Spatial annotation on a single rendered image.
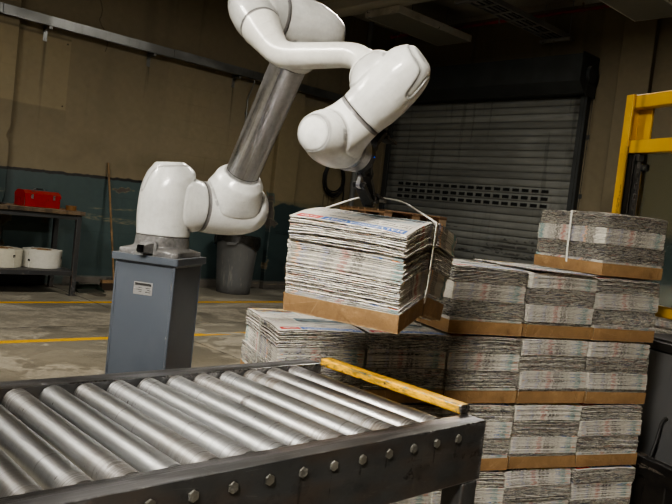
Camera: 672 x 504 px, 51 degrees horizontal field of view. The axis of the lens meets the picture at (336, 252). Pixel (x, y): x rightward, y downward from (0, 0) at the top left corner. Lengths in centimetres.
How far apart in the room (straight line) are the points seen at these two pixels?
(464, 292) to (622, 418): 85
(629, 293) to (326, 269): 145
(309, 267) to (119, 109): 755
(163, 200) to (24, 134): 659
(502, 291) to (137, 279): 117
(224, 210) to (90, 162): 680
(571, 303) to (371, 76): 144
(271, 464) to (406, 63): 76
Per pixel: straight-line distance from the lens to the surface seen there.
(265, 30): 174
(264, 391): 150
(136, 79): 918
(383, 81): 139
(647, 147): 337
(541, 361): 257
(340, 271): 158
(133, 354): 213
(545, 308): 253
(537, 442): 264
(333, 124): 137
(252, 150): 206
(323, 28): 192
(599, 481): 288
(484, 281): 238
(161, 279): 206
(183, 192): 209
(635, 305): 280
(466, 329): 236
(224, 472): 105
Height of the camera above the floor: 117
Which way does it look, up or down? 3 degrees down
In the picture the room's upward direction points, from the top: 6 degrees clockwise
